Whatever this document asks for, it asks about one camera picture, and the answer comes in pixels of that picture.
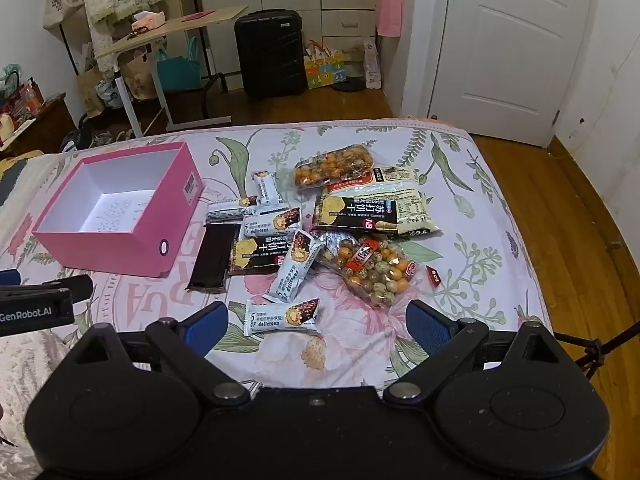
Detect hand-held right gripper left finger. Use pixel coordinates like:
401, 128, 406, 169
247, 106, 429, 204
65, 301, 251, 406

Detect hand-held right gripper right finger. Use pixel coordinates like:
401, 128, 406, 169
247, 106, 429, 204
382, 300, 563, 405

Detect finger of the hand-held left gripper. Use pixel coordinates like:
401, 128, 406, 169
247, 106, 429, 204
0, 274, 94, 305

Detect dark brown packet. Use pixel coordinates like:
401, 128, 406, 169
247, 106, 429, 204
185, 223, 242, 293

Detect red label mixed peanut bag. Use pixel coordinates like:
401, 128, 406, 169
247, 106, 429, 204
322, 237, 443, 308

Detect white snack bar packet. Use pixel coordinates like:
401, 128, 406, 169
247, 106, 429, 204
206, 195, 258, 223
240, 207, 302, 241
244, 297, 321, 337
252, 170, 281, 206
263, 230, 325, 303

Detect small black cracker packet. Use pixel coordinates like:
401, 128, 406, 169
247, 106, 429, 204
227, 237, 293, 276

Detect pink cardboard box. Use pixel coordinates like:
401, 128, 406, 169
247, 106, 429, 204
31, 141, 205, 278

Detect large black cream cracker bag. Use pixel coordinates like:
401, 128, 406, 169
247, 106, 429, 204
312, 185, 441, 238

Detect clear bag of orange peanuts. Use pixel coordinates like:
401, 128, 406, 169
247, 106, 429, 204
292, 144, 376, 191

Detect grey fuzzy blanket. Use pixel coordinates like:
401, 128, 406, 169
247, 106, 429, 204
0, 330, 68, 461

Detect dark shoes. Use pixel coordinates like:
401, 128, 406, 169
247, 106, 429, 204
62, 125, 131, 153

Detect dark wooden nightstand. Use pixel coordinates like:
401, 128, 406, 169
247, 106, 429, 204
0, 92, 76, 156

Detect black tripod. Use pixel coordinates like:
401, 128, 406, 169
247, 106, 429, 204
552, 330, 631, 381

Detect tan paper bag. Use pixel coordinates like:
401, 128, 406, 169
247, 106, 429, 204
76, 65, 108, 118

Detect brown paper bag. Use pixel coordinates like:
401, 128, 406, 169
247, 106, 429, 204
120, 52, 158, 101

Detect teal shopping bag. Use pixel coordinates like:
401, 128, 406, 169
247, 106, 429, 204
156, 36, 203, 93

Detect white patterned bag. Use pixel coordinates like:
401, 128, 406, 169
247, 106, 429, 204
362, 40, 383, 88

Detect wooden folding table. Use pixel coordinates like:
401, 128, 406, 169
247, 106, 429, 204
95, 5, 249, 138

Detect pink tissue pack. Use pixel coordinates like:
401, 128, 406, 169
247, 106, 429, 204
131, 11, 166, 32

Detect colourful gift box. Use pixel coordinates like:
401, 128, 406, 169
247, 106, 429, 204
305, 40, 347, 90

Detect black suitcase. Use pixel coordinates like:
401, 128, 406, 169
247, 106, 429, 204
235, 9, 308, 97

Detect white door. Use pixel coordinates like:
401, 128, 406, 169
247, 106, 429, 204
427, 0, 598, 148

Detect pink hanging bag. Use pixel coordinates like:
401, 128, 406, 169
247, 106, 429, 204
376, 0, 404, 37

